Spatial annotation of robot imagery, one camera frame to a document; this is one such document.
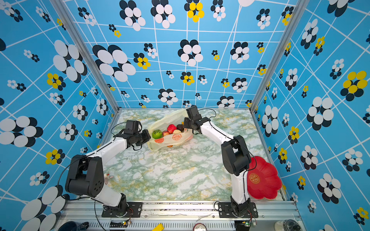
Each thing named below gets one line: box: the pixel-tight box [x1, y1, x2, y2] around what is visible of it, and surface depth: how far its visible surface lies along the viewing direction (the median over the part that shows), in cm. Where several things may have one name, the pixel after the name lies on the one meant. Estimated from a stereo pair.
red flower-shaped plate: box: [247, 155, 283, 200], surface depth 84 cm
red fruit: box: [167, 123, 177, 135], surface depth 104 cm
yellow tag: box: [151, 222, 165, 231], surface depth 70 cm
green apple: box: [151, 129, 163, 140], surface depth 99 cm
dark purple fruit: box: [176, 124, 185, 133], surface depth 105 cm
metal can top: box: [193, 222, 208, 231], surface depth 61 cm
